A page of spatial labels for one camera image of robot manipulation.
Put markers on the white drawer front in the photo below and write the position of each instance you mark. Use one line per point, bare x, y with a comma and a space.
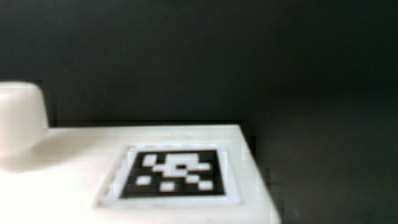
122, 175

